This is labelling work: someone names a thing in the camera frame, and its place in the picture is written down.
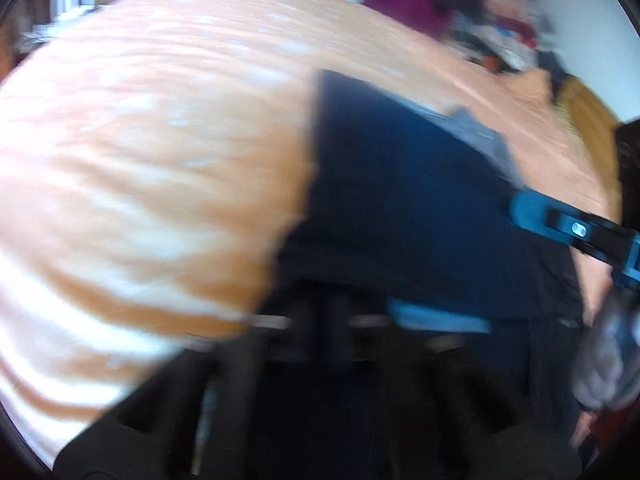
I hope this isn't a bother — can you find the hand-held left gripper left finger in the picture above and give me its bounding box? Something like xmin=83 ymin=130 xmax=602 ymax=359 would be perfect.
xmin=54 ymin=298 xmax=312 ymax=480

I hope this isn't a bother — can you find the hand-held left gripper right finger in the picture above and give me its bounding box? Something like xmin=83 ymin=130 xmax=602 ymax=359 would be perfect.
xmin=379 ymin=299 xmax=584 ymax=480

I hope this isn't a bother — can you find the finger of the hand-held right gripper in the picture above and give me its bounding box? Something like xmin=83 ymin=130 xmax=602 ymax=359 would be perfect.
xmin=508 ymin=189 xmax=640 ymax=289

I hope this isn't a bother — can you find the navy garment with grey-blue part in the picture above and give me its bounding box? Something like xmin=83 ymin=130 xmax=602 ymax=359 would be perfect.
xmin=257 ymin=69 xmax=588 ymax=441

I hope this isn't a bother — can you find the pile of mixed clothes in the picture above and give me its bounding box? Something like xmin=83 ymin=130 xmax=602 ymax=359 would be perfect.
xmin=447 ymin=7 xmax=548 ymax=75

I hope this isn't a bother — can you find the wooden headboard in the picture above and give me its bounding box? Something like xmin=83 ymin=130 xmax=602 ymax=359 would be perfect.
xmin=554 ymin=76 xmax=625 ymax=223

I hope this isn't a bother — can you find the orange pillow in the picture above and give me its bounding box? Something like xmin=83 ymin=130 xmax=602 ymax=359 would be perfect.
xmin=492 ymin=66 xmax=557 ymax=108

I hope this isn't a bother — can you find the grey fuzzy cloth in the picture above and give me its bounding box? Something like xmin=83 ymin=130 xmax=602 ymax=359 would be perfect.
xmin=572 ymin=285 xmax=640 ymax=413

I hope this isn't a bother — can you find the orange printed bed cover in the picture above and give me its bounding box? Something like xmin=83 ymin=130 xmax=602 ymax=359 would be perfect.
xmin=0 ymin=0 xmax=621 ymax=463

